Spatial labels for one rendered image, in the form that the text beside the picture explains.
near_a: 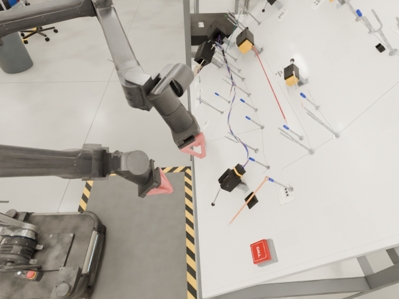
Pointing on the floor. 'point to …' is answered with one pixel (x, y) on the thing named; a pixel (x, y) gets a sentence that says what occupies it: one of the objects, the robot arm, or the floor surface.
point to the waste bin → (14, 54)
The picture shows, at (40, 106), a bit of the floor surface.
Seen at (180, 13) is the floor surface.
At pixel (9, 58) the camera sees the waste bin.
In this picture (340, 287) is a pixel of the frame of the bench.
